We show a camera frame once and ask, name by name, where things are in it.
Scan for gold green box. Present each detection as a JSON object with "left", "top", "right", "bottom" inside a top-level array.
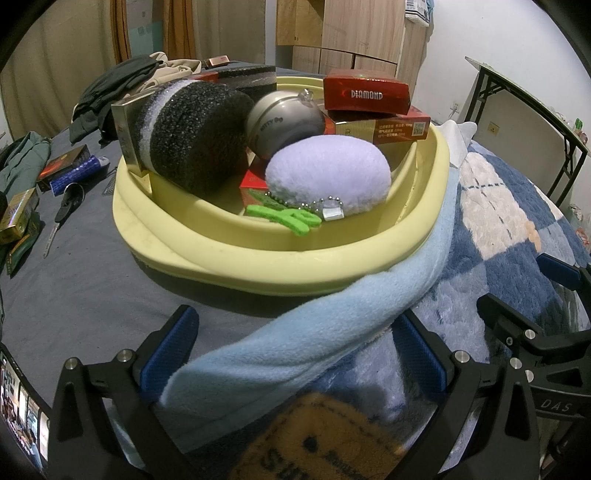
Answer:
[{"left": 0, "top": 187, "right": 40, "bottom": 245}]

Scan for orange curtain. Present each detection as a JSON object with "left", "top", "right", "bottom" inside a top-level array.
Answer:
[
  {"left": 108, "top": 0, "right": 133, "bottom": 64},
  {"left": 161, "top": 0, "right": 198, "bottom": 62}
]

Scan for blue white plaid blanket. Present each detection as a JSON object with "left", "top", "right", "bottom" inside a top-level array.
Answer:
[{"left": 318, "top": 138, "right": 591, "bottom": 467}]

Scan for strip of pictures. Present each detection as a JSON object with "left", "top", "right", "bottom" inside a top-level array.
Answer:
[{"left": 0, "top": 351, "right": 52, "bottom": 464}]

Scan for wooden wardrobe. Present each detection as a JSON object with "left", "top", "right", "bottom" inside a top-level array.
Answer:
[{"left": 276, "top": 0, "right": 428, "bottom": 87}]

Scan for silver gold box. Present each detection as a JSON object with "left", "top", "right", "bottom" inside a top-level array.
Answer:
[{"left": 111, "top": 90, "right": 156, "bottom": 179}]

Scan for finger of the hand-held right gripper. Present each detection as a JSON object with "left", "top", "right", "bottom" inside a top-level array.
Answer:
[
  {"left": 476, "top": 293, "right": 591, "bottom": 371},
  {"left": 536, "top": 253, "right": 591, "bottom": 293}
]

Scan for black red box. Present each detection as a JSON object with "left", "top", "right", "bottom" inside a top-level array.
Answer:
[{"left": 36, "top": 144, "right": 92, "bottom": 193}]

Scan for red box with gold stripe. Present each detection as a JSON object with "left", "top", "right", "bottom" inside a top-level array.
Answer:
[{"left": 323, "top": 105, "right": 431, "bottom": 145}]

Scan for silver round tin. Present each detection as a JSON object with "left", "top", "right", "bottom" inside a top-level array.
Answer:
[{"left": 245, "top": 90, "right": 326, "bottom": 161}]

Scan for green cloth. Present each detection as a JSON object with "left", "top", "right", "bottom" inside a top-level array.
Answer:
[{"left": 0, "top": 131, "right": 52, "bottom": 195}]

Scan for blue textured packet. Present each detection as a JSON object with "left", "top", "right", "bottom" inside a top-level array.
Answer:
[{"left": 50, "top": 155, "right": 110, "bottom": 198}]

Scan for yellow embroidered patch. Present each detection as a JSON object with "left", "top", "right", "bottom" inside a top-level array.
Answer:
[{"left": 228, "top": 392, "right": 417, "bottom": 480}]

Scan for black sponge block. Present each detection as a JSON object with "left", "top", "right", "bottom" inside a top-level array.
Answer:
[{"left": 216, "top": 65, "right": 278, "bottom": 92}]

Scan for grey bed sheet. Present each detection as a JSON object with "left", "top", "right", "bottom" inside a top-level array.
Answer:
[{"left": 0, "top": 60, "right": 324, "bottom": 416}]

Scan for dark green box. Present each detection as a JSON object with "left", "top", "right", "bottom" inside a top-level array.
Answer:
[{"left": 4, "top": 217, "right": 45, "bottom": 278}]

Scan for black sponge cylinder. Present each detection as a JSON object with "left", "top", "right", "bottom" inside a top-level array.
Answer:
[{"left": 135, "top": 82, "right": 256, "bottom": 195}]

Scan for black folding table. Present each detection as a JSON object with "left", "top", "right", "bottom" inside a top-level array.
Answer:
[{"left": 464, "top": 55, "right": 591, "bottom": 209}]

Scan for beige curtain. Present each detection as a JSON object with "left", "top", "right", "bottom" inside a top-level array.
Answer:
[{"left": 0, "top": 0, "right": 117, "bottom": 139}]

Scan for yellow plastic basin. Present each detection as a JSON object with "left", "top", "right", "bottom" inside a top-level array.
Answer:
[{"left": 113, "top": 76, "right": 451, "bottom": 296}]

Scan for black handled scissors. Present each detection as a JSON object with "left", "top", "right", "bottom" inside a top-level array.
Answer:
[{"left": 43, "top": 183, "right": 86, "bottom": 259}]

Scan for dark red box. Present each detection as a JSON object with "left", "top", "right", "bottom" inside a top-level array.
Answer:
[{"left": 323, "top": 68, "right": 413, "bottom": 116}]

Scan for lavender plush ball keychain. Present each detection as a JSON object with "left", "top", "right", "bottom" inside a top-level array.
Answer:
[{"left": 246, "top": 137, "right": 392, "bottom": 237}]

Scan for hanging plastic bag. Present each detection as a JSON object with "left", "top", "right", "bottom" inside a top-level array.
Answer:
[{"left": 404, "top": 0, "right": 435, "bottom": 27}]

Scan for dark green clothing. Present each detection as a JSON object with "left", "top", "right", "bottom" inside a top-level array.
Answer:
[{"left": 69, "top": 55, "right": 165, "bottom": 145}]

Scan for beige clothing pile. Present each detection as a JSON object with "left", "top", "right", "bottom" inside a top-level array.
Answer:
[{"left": 147, "top": 51, "right": 205, "bottom": 87}]

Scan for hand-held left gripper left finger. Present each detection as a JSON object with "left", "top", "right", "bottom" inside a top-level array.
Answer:
[{"left": 46, "top": 305, "right": 200, "bottom": 480}]

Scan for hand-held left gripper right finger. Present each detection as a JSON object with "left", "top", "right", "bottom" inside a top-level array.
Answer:
[{"left": 392, "top": 311, "right": 542, "bottom": 480}]

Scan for light blue towel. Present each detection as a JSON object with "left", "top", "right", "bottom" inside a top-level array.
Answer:
[{"left": 159, "top": 121, "right": 478, "bottom": 455}]

